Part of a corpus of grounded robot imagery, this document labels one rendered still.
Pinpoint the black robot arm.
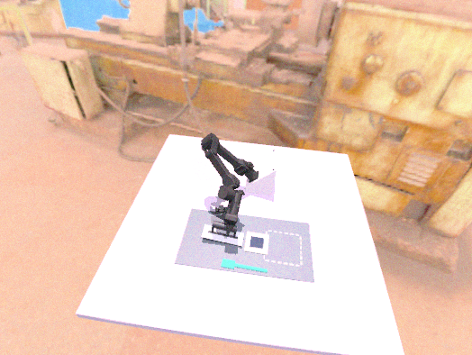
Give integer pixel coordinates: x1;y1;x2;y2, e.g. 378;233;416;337
201;133;259;214

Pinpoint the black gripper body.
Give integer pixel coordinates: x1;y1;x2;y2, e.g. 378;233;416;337
224;201;241;222

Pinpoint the pale lavender flat mat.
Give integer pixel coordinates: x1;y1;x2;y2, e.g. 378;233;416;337
174;209;314;283

